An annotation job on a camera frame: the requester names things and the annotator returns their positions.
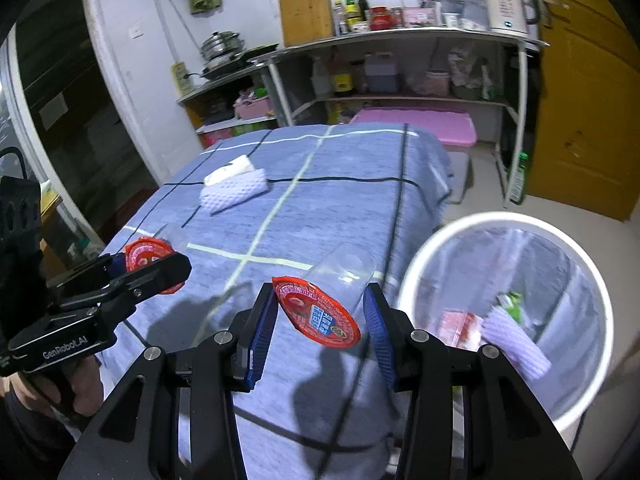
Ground green glass bottle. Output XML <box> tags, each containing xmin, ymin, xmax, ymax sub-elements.
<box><xmin>508</xmin><ymin>152</ymin><xmax>531</xmax><ymax>206</ymax></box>

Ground white electric kettle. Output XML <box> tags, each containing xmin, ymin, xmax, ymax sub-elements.
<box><xmin>477</xmin><ymin>0</ymin><xmax>542</xmax><ymax>37</ymax></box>

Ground white trash bin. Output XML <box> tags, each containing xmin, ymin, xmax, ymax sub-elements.
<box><xmin>396</xmin><ymin>212</ymin><xmax>615</xmax><ymax>450</ymax></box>

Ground black induction cooker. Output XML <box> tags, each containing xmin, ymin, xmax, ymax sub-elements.
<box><xmin>199</xmin><ymin>57</ymin><xmax>256</xmax><ymax>82</ymax></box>

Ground white wall cable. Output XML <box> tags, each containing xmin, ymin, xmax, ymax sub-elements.
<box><xmin>149</xmin><ymin>0</ymin><xmax>202</xmax><ymax>66</ymax></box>

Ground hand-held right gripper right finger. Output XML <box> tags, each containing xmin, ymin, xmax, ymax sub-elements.
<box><xmin>362</xmin><ymin>282</ymin><xmax>583</xmax><ymax>480</ymax></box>

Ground clear plastic container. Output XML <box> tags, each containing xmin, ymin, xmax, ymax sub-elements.
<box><xmin>435</xmin><ymin>0</ymin><xmax>489</xmax><ymax>31</ymax></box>

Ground red lidded container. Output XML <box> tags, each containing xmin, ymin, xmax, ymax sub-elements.
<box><xmin>369</xmin><ymin>6</ymin><xmax>402</xmax><ymax>31</ymax></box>

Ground pink plastic basket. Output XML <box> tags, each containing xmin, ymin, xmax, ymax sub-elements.
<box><xmin>234</xmin><ymin>99</ymin><xmax>274</xmax><ymax>121</ymax></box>

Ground long metal shelf rack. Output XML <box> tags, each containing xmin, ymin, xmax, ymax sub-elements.
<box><xmin>252</xmin><ymin>27</ymin><xmax>545</xmax><ymax>207</ymax></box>

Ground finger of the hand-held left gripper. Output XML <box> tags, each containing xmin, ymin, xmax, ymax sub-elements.
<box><xmin>57</xmin><ymin>251</ymin><xmax>193</xmax><ymax>322</ymax></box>
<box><xmin>45</xmin><ymin>253</ymin><xmax>130</xmax><ymax>306</ymax></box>

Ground steel steamer pot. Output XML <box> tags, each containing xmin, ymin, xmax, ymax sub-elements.
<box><xmin>200</xmin><ymin>31</ymin><xmax>246</xmax><ymax>63</ymax></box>

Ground red lid jelly cup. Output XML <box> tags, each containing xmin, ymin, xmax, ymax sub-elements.
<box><xmin>271</xmin><ymin>242</ymin><xmax>377</xmax><ymax>349</ymax></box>
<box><xmin>124</xmin><ymin>224</ymin><xmax>190</xmax><ymax>296</ymax></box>

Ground person's left hand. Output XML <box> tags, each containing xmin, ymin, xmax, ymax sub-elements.
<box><xmin>5</xmin><ymin>354</ymin><xmax>106</xmax><ymax>421</ymax></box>

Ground small shelf cabinet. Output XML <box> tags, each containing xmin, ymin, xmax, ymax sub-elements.
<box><xmin>175</xmin><ymin>62</ymin><xmax>282</xmax><ymax>152</ymax></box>

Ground grey storage box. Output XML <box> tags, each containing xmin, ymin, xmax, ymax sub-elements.
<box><xmin>439</xmin><ymin>146</ymin><xmax>474</xmax><ymax>206</ymax></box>

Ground blue checked blanket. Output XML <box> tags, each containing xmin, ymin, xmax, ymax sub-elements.
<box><xmin>97</xmin><ymin>122</ymin><xmax>457</xmax><ymax>480</ymax></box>

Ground lavender foam fruit net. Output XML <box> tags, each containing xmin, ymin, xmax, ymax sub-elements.
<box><xmin>481</xmin><ymin>307</ymin><xmax>552</xmax><ymax>382</ymax></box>
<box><xmin>199</xmin><ymin>169</ymin><xmax>269</xmax><ymax>215</ymax></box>

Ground white plastic packet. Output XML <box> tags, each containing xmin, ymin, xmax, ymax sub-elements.
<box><xmin>203</xmin><ymin>155</ymin><xmax>257</xmax><ymax>187</ymax></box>

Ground yellow green power strip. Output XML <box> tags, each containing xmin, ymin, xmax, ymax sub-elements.
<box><xmin>171</xmin><ymin>62</ymin><xmax>194</xmax><ymax>96</ymax></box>

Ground white green wrapper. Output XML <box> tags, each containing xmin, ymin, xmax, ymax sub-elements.
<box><xmin>495</xmin><ymin>291</ymin><xmax>525</xmax><ymax>322</ymax></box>

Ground yellow label sauce bottle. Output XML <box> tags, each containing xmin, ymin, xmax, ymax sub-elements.
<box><xmin>332</xmin><ymin>60</ymin><xmax>355</xmax><ymax>99</ymax></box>

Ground pink knife holder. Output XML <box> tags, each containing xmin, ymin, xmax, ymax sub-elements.
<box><xmin>402</xmin><ymin>5</ymin><xmax>442</xmax><ymax>29</ymax></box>

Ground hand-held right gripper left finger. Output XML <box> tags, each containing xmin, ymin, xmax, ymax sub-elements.
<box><xmin>60</xmin><ymin>282</ymin><xmax>280</xmax><ymax>480</ymax></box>

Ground pink printed box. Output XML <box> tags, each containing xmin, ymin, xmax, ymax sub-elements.
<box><xmin>201</xmin><ymin>127</ymin><xmax>234</xmax><ymax>147</ymax></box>

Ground metal door handle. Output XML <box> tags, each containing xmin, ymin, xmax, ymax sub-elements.
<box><xmin>536</xmin><ymin>0</ymin><xmax>571</xmax><ymax>29</ymax></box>

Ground crumpled plastic bags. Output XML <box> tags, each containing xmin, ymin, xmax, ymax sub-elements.
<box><xmin>446</xmin><ymin>47</ymin><xmax>490</xmax><ymax>101</ymax></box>

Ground yellow wooden door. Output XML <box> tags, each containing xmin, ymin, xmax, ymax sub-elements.
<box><xmin>521</xmin><ymin>0</ymin><xmax>640</xmax><ymax>222</ymax></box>

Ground person's left forearm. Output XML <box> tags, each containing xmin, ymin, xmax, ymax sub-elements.
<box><xmin>0</xmin><ymin>385</ymin><xmax>83</xmax><ymax>480</ymax></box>

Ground pink milk carton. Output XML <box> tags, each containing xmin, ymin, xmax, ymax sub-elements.
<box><xmin>439</xmin><ymin>310</ymin><xmax>484</xmax><ymax>354</ymax></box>

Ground grey blue plastic jug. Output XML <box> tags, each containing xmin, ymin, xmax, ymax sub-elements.
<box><xmin>363</xmin><ymin>52</ymin><xmax>401</xmax><ymax>95</ymax></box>

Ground wooden cutting board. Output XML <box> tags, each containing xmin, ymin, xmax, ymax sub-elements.
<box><xmin>277</xmin><ymin>0</ymin><xmax>335</xmax><ymax>48</ymax></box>

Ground pink storage box lid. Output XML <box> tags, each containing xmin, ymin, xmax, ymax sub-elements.
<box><xmin>349</xmin><ymin>108</ymin><xmax>479</xmax><ymax>149</ymax></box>

